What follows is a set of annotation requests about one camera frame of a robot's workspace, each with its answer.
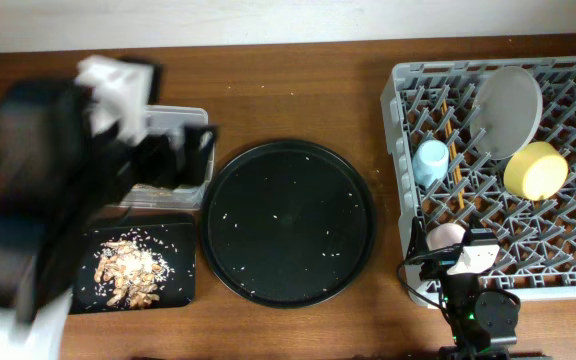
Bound pink cup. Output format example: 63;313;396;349
426;223;466;251

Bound blue cup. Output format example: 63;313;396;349
412;140;449;187

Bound food scraps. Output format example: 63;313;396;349
92;227;176;310

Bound wooden chopstick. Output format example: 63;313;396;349
441;100;462;184
442;100;464;210

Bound yellow bowl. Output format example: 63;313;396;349
503;142;568;201

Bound grey round plate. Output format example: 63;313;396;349
469;66;543;160

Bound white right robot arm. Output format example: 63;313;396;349
397;218;521;360

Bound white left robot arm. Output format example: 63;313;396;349
0;79;217;359

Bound clear plastic waste bin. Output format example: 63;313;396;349
117;105;215;211

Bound grey dishwasher rack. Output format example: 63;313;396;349
381;56;576;301

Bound black rectangular tray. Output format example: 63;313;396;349
70;214;197;314

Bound round black serving tray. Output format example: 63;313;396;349
200;139;377;309

